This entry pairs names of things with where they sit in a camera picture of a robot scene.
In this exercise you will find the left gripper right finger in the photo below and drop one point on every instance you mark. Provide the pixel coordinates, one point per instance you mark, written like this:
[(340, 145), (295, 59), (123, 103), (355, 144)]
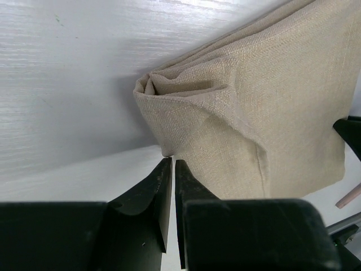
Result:
[(257, 234)]

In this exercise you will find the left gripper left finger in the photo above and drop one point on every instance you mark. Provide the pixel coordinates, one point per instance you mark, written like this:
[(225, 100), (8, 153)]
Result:
[(128, 233)]

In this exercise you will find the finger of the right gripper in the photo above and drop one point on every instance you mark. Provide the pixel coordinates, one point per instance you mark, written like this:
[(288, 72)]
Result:
[(349, 130)]

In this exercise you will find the pink handled fork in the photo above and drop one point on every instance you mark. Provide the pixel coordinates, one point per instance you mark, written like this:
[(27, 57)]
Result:
[(355, 192)]

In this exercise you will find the beige cloth napkin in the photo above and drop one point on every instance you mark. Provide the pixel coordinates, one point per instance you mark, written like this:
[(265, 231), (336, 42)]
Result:
[(252, 112)]

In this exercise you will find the aluminium front rail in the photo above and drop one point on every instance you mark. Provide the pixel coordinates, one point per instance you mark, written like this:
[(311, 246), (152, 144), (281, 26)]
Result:
[(347, 231)]

